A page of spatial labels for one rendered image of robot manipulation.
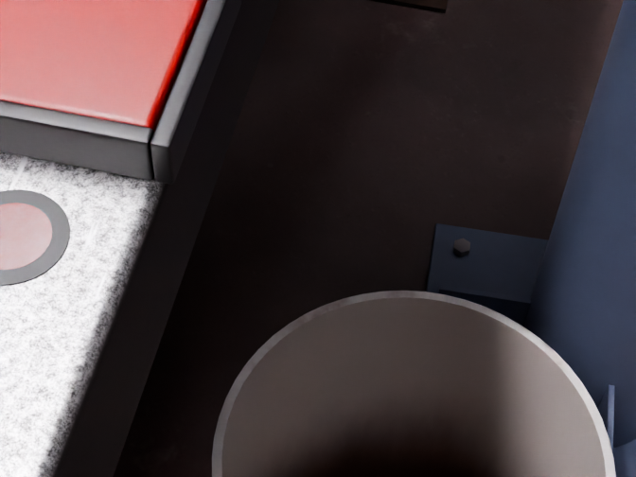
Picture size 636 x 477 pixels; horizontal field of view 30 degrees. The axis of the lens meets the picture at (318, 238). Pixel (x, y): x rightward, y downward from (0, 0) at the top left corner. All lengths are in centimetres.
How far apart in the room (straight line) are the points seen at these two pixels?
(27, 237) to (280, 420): 73
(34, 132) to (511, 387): 73
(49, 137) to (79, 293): 5
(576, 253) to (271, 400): 31
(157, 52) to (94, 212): 5
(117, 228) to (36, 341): 4
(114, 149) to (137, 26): 5
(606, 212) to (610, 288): 9
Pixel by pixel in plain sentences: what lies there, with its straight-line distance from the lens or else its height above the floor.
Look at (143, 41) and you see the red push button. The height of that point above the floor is 93.
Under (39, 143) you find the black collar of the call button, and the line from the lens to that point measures 34.
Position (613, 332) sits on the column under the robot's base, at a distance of 114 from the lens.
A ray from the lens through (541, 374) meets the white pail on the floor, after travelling 98.
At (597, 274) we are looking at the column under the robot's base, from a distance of 109.
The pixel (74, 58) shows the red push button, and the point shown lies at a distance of 35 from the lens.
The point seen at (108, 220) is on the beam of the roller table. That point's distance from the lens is 33.
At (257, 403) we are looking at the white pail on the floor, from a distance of 98.
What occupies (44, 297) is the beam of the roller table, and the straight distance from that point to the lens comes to 32.
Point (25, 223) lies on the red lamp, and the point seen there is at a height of 92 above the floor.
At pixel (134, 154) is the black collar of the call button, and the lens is 33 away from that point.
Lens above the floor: 118
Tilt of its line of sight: 54 degrees down
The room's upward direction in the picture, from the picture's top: 3 degrees clockwise
